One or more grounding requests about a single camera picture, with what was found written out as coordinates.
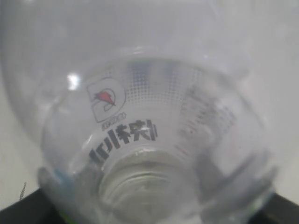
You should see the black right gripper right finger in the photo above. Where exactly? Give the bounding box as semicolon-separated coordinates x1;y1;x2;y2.
259;194;299;224

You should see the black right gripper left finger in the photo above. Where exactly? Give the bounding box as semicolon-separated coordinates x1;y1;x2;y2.
0;190;65;224

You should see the clear plastic drink bottle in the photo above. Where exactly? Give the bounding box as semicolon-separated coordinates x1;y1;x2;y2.
0;0;299;224

